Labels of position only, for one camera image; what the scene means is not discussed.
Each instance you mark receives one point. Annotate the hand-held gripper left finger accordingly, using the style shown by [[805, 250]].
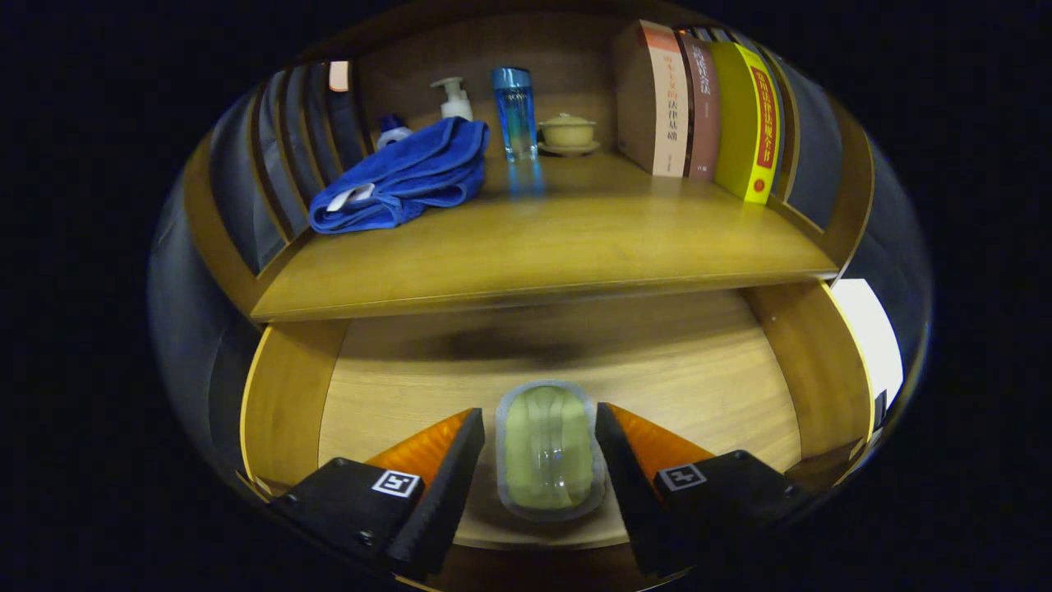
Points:
[[444, 493]]

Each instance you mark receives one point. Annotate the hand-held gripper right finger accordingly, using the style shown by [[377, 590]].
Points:
[[637, 493]]

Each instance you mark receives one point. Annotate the pale green grey-rimmed object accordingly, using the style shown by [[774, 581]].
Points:
[[546, 448]]

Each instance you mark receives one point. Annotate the wooden drawer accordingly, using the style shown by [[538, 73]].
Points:
[[657, 370]]

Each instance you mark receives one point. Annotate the wooden cabinet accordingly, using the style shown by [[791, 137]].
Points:
[[575, 70]]

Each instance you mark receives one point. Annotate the white plastic case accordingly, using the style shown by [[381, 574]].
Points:
[[871, 337]]

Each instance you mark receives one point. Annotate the blue folded towel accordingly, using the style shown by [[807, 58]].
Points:
[[411, 173]]

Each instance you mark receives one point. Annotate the small white bottle blue cap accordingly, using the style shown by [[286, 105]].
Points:
[[393, 131]]

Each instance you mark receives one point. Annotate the yellow lidded teacup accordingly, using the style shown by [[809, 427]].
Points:
[[567, 131]]

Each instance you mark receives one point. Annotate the brown book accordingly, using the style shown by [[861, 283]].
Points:
[[705, 115]]

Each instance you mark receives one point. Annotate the blue glass bottle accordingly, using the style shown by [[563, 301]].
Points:
[[516, 115]]

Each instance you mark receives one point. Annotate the yellow book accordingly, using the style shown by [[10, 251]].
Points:
[[752, 123]]

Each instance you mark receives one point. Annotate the white pump bottle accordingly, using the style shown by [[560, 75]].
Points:
[[456, 103]]

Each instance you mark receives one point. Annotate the beige book orange top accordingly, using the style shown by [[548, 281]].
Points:
[[662, 99]]

